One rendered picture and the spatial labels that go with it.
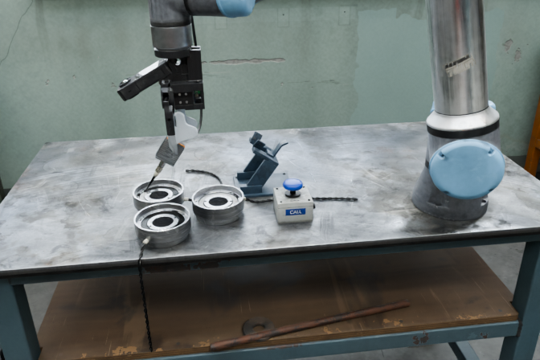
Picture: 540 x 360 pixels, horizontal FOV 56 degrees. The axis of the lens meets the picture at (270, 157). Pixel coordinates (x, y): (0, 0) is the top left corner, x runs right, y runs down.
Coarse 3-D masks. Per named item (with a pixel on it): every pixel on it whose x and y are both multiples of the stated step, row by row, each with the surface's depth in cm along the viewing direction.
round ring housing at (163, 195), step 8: (144, 184) 108; (152, 184) 110; (160, 184) 110; (168, 184) 110; (176, 184) 109; (136, 192) 106; (152, 192) 107; (160, 192) 108; (168, 192) 107; (136, 200) 102; (152, 200) 104; (160, 200) 104; (168, 200) 101; (176, 200) 103; (136, 208) 103
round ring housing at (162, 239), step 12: (156, 204) 100; (168, 204) 100; (144, 216) 98; (156, 216) 98; (168, 216) 98; (156, 228) 94; (180, 228) 93; (156, 240) 92; (168, 240) 92; (180, 240) 94
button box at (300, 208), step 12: (276, 192) 103; (288, 192) 102; (300, 192) 102; (276, 204) 100; (288, 204) 99; (300, 204) 99; (312, 204) 99; (276, 216) 102; (288, 216) 100; (300, 216) 100; (312, 216) 101
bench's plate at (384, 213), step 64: (320, 128) 149; (384, 128) 148; (64, 192) 114; (128, 192) 113; (192, 192) 113; (320, 192) 112; (384, 192) 112; (512, 192) 111; (0, 256) 91; (64, 256) 91; (128, 256) 91; (192, 256) 91; (256, 256) 93
